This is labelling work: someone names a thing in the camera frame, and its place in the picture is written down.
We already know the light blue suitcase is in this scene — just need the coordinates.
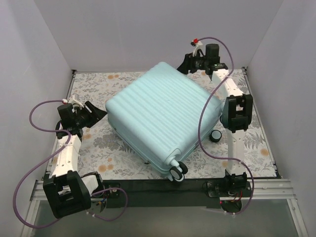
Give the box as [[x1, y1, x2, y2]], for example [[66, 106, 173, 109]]
[[105, 62, 222, 182]]

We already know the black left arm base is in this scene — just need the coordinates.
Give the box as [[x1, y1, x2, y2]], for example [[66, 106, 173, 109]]
[[91, 181, 121, 200]]

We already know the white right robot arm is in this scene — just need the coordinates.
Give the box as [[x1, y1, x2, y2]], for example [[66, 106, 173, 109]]
[[177, 39, 253, 178]]

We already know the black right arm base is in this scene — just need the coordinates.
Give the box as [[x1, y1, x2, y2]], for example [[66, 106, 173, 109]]
[[202, 172, 252, 198]]

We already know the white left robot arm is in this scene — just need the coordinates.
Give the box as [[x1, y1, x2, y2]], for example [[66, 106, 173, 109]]
[[43, 99, 107, 219]]

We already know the floral patterned table mat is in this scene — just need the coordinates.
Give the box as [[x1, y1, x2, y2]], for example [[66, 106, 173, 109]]
[[70, 72, 277, 180]]

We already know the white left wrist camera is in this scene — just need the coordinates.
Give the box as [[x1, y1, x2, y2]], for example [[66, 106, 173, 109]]
[[62, 94, 83, 111]]

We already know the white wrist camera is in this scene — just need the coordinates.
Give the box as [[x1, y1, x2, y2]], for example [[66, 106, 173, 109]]
[[62, 94, 83, 111], [191, 39, 203, 56]]

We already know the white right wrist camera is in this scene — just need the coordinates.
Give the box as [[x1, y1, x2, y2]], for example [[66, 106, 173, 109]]
[[191, 39, 203, 56]]

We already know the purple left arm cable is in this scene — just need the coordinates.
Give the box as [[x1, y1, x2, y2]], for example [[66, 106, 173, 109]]
[[12, 99, 128, 229]]

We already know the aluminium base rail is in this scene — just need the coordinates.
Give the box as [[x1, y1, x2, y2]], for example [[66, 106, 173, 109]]
[[21, 179, 314, 237]]

